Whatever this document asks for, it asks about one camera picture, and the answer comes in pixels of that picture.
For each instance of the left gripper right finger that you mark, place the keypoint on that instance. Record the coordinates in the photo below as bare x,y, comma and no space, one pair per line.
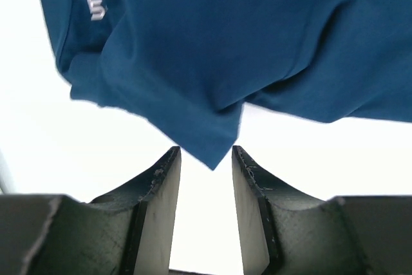
285,231

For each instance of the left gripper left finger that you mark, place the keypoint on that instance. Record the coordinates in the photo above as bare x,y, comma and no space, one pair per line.
128,230

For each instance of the navy blue t shirt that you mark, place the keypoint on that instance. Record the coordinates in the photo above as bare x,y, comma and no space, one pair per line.
188,66

